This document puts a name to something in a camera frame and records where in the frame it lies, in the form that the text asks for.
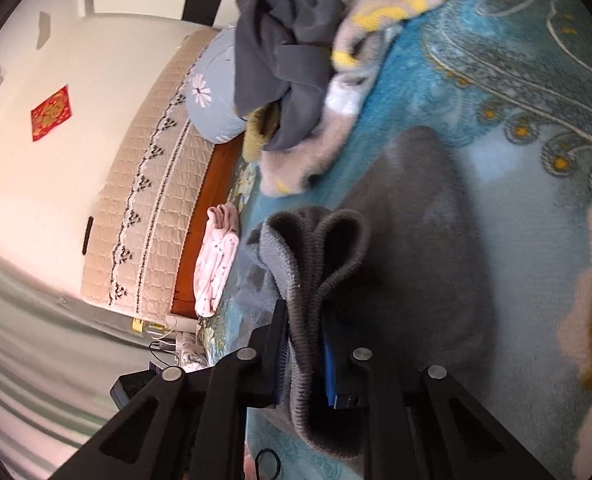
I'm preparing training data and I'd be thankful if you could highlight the red paper wall decoration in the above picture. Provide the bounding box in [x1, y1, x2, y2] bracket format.
[30, 86, 72, 142]

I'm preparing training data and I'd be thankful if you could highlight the dark grey garment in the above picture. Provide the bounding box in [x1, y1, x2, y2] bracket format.
[234, 0, 345, 152]

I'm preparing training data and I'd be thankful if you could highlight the olive yellow garment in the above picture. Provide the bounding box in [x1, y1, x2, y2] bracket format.
[241, 103, 279, 162]

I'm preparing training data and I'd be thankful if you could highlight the red-brown wooden headboard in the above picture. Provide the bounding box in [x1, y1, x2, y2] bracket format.
[170, 134, 245, 320]

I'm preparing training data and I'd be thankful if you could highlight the grey knit sweater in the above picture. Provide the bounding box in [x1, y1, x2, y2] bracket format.
[237, 127, 495, 460]

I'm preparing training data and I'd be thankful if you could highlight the pink fleece folded garment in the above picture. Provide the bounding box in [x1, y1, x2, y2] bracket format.
[193, 203, 239, 318]

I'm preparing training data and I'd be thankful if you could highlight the teal floral bed blanket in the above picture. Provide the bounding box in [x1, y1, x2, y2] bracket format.
[195, 0, 592, 480]

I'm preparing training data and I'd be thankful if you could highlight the white charger cable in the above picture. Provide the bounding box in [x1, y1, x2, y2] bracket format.
[147, 314, 203, 361]

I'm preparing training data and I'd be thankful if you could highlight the beige quilted headboard cover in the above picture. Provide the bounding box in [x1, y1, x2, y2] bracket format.
[80, 28, 216, 324]

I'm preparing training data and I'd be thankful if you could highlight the pink yellow fleece garment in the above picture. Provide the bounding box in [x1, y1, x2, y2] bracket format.
[259, 0, 446, 197]

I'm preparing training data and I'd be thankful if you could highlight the light blue flower pillow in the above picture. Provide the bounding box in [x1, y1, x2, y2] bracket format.
[186, 24, 246, 144]

